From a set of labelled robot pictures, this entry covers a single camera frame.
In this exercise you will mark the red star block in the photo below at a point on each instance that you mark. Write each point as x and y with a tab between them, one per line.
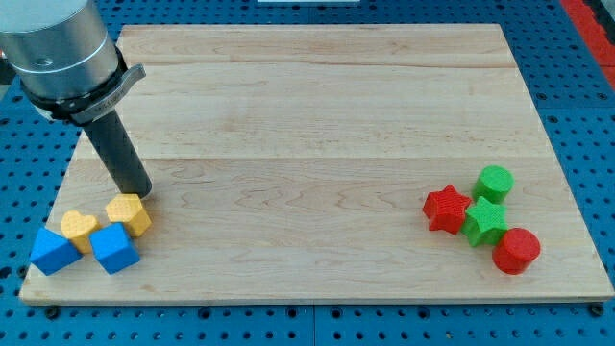
446	209

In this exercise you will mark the yellow pentagon block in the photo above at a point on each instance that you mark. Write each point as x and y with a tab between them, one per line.
128	210

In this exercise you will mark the green star block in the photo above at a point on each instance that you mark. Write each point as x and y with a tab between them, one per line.
485	223

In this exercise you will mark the green cylinder block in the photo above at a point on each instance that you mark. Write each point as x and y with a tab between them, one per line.
494	182

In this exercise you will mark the blue cube block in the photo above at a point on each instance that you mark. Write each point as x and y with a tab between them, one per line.
113	248

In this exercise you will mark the red cylinder block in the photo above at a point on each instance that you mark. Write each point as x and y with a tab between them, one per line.
516	251

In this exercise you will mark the yellow heart block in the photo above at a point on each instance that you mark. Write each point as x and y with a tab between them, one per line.
77	228

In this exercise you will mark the blue triangle block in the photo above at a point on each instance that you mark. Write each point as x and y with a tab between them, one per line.
52	252

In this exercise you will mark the wooden board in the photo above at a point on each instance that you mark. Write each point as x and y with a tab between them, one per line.
290	165

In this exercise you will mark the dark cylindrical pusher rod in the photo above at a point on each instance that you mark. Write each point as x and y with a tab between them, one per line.
115	149

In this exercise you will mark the red strip on table edge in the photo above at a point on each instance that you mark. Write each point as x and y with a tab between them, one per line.
593	22

